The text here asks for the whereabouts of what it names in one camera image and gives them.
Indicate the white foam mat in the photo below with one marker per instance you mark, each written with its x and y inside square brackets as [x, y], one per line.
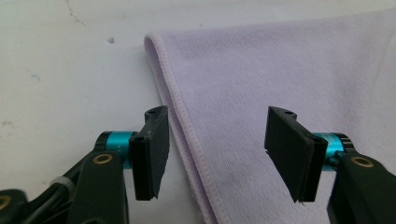
[62, 77]

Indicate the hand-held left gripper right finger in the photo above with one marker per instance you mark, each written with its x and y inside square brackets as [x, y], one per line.
[292, 155]

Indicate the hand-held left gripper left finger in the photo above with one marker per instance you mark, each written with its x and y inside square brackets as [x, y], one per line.
[152, 155]

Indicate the lilac patterned cloth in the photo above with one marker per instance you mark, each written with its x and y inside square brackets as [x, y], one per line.
[243, 77]

